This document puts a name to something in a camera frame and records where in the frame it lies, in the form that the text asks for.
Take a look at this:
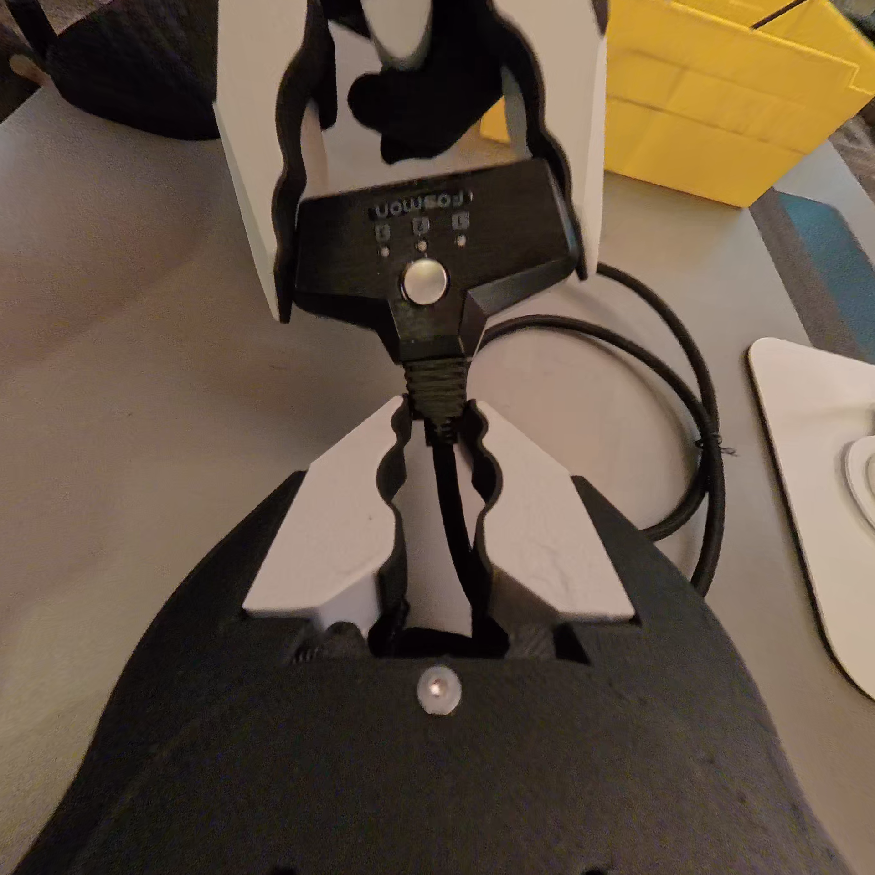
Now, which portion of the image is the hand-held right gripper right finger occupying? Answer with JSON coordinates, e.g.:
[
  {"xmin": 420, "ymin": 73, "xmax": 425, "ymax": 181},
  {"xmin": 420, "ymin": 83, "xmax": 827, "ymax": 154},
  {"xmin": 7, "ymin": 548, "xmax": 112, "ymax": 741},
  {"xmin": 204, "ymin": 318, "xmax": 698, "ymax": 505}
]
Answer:
[{"xmin": 468, "ymin": 402, "xmax": 643, "ymax": 625}]

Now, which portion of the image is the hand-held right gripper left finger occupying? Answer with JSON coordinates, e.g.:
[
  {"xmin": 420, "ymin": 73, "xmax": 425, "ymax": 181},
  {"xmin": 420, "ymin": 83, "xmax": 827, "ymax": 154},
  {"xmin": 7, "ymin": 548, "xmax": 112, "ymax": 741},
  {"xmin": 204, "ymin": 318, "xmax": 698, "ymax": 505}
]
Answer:
[{"xmin": 242, "ymin": 395, "xmax": 415, "ymax": 630}]

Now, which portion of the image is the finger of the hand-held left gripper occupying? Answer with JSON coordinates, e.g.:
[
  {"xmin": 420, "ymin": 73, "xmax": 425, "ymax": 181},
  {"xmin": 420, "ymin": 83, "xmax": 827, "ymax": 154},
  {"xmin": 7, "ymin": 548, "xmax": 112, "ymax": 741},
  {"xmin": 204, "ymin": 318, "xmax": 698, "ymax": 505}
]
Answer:
[
  {"xmin": 506, "ymin": 0, "xmax": 610, "ymax": 282},
  {"xmin": 215, "ymin": 0, "xmax": 336, "ymax": 324}
]

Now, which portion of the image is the yellow plastic bin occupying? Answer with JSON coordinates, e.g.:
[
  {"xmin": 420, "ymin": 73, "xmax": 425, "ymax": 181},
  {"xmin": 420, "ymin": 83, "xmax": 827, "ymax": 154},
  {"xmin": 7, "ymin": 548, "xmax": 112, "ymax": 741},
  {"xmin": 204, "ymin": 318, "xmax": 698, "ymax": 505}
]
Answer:
[{"xmin": 479, "ymin": 0, "xmax": 875, "ymax": 208}]

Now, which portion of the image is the black hdmi switch with cable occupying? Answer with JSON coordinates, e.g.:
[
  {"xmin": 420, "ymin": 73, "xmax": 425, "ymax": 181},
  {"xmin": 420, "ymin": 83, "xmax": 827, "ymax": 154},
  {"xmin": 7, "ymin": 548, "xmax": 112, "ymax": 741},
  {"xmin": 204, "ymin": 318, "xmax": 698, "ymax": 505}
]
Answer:
[{"xmin": 293, "ymin": 158, "xmax": 727, "ymax": 641}]

